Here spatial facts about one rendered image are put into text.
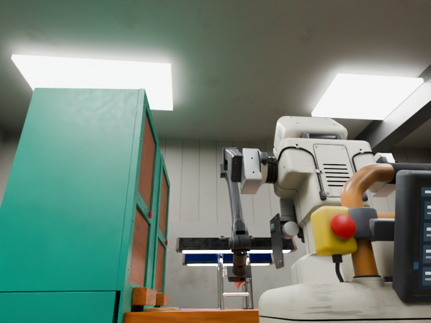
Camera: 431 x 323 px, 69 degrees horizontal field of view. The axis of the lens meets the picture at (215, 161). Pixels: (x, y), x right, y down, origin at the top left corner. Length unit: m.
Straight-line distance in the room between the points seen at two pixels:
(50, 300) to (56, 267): 0.12
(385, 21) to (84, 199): 2.28
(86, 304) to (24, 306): 0.23
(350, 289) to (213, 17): 2.11
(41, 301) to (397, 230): 1.24
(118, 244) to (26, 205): 0.43
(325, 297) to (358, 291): 0.05
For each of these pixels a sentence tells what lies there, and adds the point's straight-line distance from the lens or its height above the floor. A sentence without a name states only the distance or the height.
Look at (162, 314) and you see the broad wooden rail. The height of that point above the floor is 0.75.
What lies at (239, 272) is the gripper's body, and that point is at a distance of 1.37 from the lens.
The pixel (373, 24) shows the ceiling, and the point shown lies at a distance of 2.69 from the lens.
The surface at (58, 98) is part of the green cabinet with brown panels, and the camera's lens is 1.76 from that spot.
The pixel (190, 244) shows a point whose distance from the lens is 1.66.
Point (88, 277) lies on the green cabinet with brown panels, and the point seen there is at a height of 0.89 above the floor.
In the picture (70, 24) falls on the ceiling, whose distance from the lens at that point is 2.63.
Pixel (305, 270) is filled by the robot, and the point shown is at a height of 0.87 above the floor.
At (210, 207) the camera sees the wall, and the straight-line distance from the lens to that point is 3.46.
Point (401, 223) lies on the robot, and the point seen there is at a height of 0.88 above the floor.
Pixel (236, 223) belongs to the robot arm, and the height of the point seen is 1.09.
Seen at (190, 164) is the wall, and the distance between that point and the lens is 3.63.
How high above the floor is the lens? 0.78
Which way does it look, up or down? 25 degrees up
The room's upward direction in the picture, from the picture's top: 1 degrees counter-clockwise
